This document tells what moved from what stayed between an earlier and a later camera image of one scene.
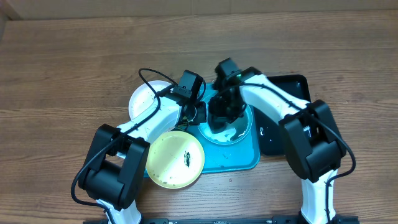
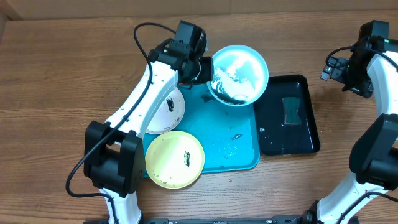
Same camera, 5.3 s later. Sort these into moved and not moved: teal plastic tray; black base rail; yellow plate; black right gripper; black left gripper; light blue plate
Moved: light blue plate; black right gripper; black left gripper
Not moved: black base rail; yellow plate; teal plastic tray
